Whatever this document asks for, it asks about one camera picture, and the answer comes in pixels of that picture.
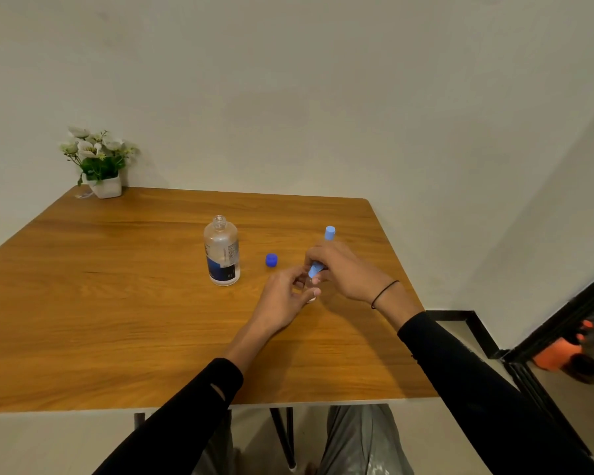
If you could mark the person's left forearm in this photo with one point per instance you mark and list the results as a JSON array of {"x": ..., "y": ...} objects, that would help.
[{"x": 188, "y": 415}]

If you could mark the person's right forearm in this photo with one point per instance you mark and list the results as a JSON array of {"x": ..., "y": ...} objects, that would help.
[{"x": 475, "y": 385}]

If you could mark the black door frame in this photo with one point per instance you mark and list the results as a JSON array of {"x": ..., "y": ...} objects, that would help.
[{"x": 554, "y": 326}]

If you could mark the black wrist band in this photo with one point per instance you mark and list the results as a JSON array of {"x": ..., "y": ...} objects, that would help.
[{"x": 383, "y": 291}]

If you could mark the person's right hand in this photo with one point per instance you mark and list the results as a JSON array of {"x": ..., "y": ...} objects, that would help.
[{"x": 351, "y": 274}]

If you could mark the light blue small cap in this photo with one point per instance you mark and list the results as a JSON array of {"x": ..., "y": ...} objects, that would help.
[
  {"x": 330, "y": 232},
  {"x": 316, "y": 270}
]

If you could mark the black table leg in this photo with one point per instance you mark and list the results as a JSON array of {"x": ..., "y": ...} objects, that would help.
[
  {"x": 139, "y": 421},
  {"x": 283, "y": 437}
]

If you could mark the orange and black machine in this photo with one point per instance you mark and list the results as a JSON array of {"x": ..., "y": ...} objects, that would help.
[{"x": 557, "y": 356}]

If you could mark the small clear tag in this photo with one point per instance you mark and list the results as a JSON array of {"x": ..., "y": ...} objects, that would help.
[{"x": 83, "y": 195}]

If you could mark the grey trousers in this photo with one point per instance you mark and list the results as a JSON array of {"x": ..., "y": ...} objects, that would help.
[{"x": 361, "y": 440}]

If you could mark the large clear bottle blue label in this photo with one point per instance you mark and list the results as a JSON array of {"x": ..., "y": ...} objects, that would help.
[{"x": 222, "y": 257}]

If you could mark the person's left hand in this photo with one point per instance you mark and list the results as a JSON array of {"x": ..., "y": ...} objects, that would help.
[{"x": 279, "y": 304}]

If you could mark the white flowers in white pot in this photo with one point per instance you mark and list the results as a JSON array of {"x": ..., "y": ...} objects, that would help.
[{"x": 104, "y": 185}]

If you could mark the small clear vial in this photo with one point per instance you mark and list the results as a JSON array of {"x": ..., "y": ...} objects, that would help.
[{"x": 307, "y": 284}]

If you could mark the dark blue bottle cap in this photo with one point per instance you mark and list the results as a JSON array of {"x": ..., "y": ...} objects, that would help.
[{"x": 271, "y": 260}]

